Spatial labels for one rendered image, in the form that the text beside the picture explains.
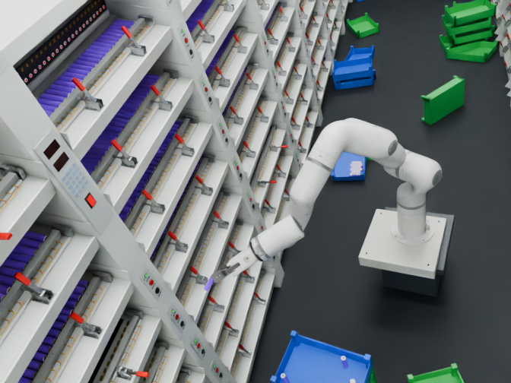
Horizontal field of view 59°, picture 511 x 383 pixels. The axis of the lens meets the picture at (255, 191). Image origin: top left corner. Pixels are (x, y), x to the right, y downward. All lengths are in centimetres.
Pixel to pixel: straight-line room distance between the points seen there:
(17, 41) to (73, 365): 74
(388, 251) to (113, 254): 126
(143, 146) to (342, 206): 164
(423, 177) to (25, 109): 138
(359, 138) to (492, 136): 177
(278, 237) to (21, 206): 74
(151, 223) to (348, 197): 164
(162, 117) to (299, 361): 101
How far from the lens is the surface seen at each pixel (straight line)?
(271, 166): 233
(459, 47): 398
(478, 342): 225
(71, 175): 110
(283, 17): 278
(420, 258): 206
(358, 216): 268
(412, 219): 204
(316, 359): 178
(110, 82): 131
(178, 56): 159
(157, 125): 143
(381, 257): 206
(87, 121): 119
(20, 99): 103
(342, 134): 143
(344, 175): 292
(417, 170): 185
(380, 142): 150
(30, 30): 109
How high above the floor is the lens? 199
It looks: 41 degrees down
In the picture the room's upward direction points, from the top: 21 degrees counter-clockwise
